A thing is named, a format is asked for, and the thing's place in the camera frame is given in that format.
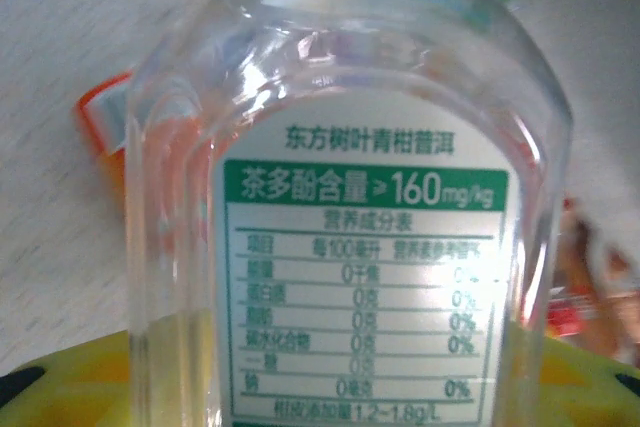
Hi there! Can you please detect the orange snack packet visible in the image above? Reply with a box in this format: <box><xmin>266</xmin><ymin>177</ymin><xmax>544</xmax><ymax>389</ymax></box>
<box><xmin>72</xmin><ymin>70</ymin><xmax>137</xmax><ymax>221</ymax></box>

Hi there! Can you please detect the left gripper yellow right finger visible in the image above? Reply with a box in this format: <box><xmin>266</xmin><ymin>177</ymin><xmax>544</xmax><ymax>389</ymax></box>
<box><xmin>538</xmin><ymin>340</ymin><xmax>640</xmax><ymax>427</ymax></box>

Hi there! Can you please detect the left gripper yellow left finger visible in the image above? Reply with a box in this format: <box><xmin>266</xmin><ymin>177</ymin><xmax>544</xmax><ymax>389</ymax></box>
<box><xmin>0</xmin><ymin>334</ymin><xmax>134</xmax><ymax>427</ymax></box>

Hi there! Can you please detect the clear bottle green white label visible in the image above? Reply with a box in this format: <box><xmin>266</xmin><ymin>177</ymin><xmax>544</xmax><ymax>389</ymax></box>
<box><xmin>124</xmin><ymin>0</ymin><xmax>574</xmax><ymax>427</ymax></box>

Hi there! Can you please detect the red colourful snack packet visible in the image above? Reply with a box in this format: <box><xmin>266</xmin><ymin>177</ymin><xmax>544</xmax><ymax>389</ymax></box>
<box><xmin>544</xmin><ymin>195</ymin><xmax>640</xmax><ymax>364</ymax></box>

